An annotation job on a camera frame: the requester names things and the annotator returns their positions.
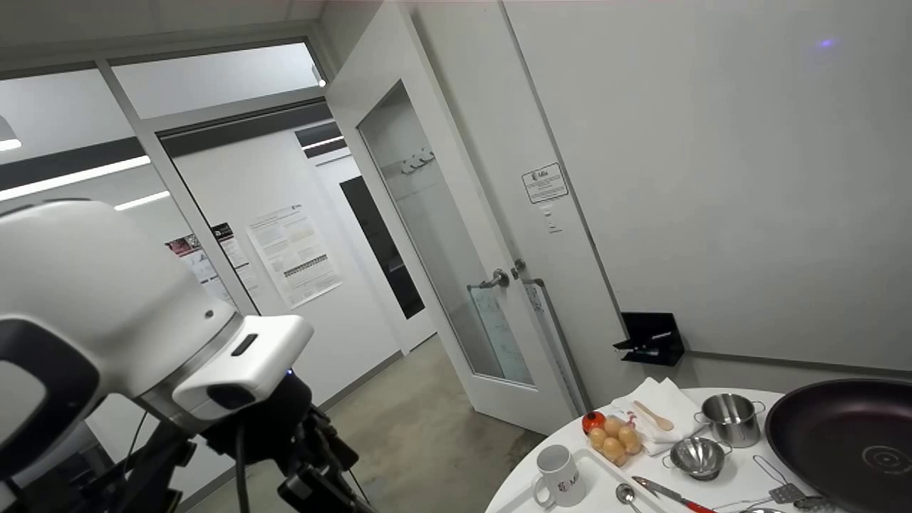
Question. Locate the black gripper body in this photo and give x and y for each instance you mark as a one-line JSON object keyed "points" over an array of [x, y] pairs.
{"points": [[309, 444]]}

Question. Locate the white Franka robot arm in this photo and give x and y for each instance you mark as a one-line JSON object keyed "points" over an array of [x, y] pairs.
{"points": [[86, 286]]}

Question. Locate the small steel bowl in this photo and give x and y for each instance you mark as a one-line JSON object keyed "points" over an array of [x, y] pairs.
{"points": [[700, 456]]}

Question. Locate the white paper notice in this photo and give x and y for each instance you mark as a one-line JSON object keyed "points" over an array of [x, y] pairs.
{"points": [[294, 255]]}

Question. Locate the white glass-panel door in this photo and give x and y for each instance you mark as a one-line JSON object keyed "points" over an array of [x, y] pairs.
{"points": [[458, 286]]}

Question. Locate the poster with red header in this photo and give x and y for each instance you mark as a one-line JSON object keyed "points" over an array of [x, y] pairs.
{"points": [[185, 245]]}

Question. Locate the white mug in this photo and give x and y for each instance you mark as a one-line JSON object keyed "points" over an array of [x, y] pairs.
{"points": [[560, 473]]}

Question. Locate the wooden spoon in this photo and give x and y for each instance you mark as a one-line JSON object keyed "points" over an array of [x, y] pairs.
{"points": [[654, 414]]}

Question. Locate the white paper napkin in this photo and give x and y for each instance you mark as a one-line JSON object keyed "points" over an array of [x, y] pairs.
{"points": [[678, 403]]}

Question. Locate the small steel pot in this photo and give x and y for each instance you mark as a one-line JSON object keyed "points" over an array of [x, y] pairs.
{"points": [[731, 416]]}

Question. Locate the steel spatula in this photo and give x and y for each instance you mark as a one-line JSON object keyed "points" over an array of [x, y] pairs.
{"points": [[782, 484]]}

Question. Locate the black frying pan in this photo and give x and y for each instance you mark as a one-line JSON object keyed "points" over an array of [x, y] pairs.
{"points": [[844, 444]]}

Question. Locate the small white wall sign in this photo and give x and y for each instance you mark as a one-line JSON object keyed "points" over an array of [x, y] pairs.
{"points": [[544, 182]]}

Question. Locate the black wall marker holder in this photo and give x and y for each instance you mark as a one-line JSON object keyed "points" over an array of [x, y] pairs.
{"points": [[654, 336]]}

